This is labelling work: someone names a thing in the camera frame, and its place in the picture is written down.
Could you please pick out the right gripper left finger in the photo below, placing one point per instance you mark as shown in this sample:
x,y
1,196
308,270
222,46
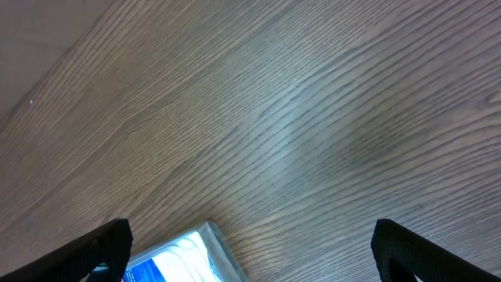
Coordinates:
x,y
100,255

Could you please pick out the cardboard box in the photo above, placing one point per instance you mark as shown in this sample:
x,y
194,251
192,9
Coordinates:
x,y
34,35

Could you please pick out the clear plastic container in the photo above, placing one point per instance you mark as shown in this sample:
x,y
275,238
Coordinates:
x,y
219,251

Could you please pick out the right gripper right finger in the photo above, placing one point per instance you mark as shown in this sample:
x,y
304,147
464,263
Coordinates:
x,y
402,255

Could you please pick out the white medicine box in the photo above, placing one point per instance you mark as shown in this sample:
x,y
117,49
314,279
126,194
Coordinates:
x,y
183,259

